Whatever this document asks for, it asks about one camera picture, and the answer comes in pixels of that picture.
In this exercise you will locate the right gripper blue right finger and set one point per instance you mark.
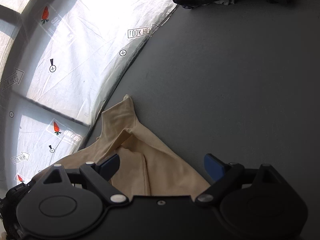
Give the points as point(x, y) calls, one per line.
point(217, 169)

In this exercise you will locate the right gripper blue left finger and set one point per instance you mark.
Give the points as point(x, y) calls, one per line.
point(103, 171)

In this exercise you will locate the beige sweatshirt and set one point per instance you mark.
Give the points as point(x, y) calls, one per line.
point(148, 167)

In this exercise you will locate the white printed backdrop sheet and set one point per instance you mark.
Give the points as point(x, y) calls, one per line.
point(60, 62)

